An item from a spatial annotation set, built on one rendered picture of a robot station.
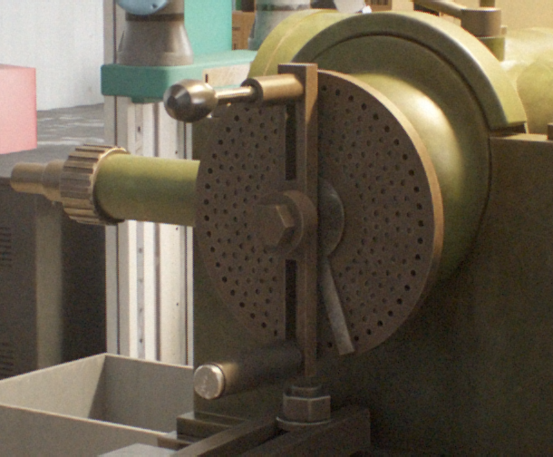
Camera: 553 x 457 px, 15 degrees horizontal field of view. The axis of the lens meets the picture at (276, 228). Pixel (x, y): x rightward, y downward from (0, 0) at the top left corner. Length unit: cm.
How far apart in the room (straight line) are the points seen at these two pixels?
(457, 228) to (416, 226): 6
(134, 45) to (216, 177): 264
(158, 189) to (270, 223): 16
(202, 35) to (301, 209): 308
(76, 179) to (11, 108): 430
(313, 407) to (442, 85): 23
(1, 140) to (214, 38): 148
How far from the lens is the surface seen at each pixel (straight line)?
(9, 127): 576
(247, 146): 134
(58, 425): 342
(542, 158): 132
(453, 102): 135
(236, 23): 1015
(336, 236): 130
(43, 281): 426
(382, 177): 128
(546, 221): 132
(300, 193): 129
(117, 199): 144
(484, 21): 141
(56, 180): 149
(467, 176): 133
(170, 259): 445
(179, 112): 120
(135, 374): 383
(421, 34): 136
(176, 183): 141
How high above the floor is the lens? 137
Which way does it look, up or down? 9 degrees down
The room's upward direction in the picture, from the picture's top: straight up
